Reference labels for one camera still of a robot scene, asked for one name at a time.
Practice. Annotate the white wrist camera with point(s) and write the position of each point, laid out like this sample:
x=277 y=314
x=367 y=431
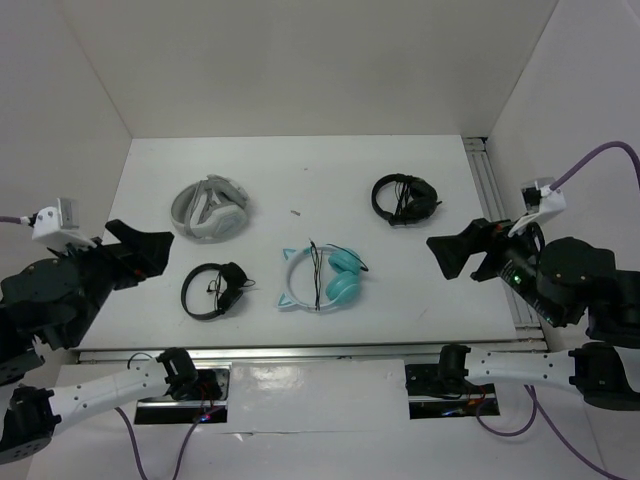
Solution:
x=57 y=227
x=542 y=203

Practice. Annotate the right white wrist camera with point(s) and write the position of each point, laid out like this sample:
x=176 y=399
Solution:
x=542 y=203

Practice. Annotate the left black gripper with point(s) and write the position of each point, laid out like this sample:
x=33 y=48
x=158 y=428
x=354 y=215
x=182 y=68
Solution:
x=149 y=252

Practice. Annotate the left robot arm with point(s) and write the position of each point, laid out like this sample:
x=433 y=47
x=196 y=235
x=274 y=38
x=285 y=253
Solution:
x=56 y=300

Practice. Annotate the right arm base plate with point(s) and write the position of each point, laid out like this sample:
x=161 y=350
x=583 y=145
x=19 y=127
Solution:
x=429 y=397

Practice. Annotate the white grey gaming headset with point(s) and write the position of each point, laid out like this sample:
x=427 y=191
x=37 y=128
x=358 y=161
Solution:
x=210 y=210

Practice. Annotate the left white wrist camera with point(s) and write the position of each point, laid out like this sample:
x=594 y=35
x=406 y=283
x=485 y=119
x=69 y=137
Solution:
x=57 y=227

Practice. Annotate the aluminium front rail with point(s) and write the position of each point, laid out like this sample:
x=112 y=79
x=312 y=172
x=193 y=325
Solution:
x=299 y=353

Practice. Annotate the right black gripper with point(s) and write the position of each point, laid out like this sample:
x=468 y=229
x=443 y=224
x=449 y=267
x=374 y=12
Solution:
x=484 y=234

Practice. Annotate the aluminium side rail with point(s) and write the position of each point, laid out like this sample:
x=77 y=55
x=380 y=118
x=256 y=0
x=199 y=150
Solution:
x=526 y=321

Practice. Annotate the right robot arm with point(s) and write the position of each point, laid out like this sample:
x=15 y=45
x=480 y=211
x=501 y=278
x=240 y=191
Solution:
x=562 y=281

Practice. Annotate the teal cat-ear headphones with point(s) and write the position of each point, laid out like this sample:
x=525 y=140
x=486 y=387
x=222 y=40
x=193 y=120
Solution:
x=337 y=275

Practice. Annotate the black headphones back right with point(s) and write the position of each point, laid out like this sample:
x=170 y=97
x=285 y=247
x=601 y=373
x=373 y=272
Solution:
x=416 y=199

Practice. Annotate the black headphones front left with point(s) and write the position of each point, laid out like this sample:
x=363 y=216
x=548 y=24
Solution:
x=227 y=288

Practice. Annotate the black headphones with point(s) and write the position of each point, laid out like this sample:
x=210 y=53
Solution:
x=416 y=199
x=227 y=288

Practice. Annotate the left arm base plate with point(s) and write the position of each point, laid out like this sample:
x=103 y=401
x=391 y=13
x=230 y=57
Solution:
x=206 y=400

